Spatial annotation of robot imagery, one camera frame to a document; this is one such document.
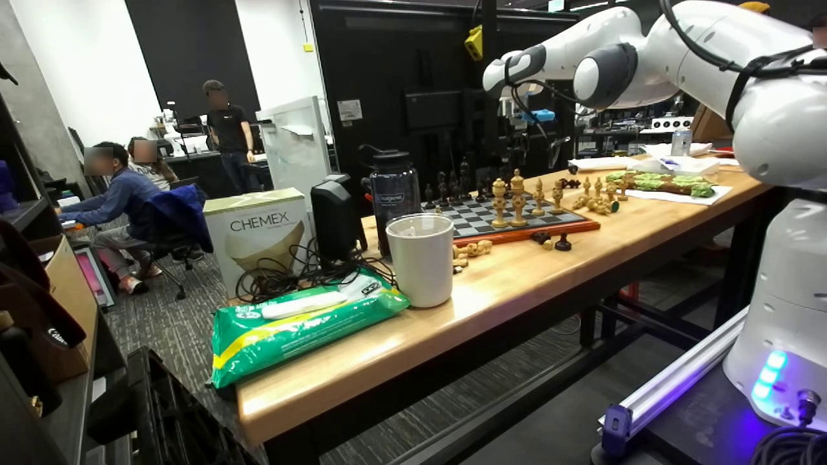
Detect Chemex cardboard box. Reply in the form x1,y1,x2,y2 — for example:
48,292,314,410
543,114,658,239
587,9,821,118
205,188,313,299

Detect dark chess pieces on board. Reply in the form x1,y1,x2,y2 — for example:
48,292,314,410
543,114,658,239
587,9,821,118
420,162,479,212

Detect black coffee grinder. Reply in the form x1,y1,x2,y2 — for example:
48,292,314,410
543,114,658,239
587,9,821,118
309,172,354,272

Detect wooden framed chessboard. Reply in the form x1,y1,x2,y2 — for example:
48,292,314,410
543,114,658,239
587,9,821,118
444,202,597,244

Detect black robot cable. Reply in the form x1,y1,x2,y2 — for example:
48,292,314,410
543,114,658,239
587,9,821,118
657,0,827,132

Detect standing person black shirt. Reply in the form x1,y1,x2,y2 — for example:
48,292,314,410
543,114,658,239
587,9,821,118
205,79,252,193

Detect green wipes packet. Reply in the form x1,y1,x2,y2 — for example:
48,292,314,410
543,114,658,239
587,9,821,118
208,269,409,389

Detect yellow triangular sign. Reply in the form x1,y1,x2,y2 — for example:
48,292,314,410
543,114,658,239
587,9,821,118
462,24,482,61

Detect light wooden chess pieces cluster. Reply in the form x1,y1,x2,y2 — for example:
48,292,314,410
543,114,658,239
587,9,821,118
491,170,628,217

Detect seated person blue shirt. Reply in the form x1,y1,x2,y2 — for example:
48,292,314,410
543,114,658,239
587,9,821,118
59,141,159,295

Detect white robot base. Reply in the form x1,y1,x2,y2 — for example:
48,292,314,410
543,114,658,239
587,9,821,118
724,198,827,432

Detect white paper cup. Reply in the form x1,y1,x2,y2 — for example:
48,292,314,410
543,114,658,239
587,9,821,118
385,212,451,308

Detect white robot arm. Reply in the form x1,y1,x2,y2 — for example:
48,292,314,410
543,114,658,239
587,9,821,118
480,0,827,192

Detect dark brown chess piece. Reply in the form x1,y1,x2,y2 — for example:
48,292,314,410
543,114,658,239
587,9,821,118
556,233,570,251

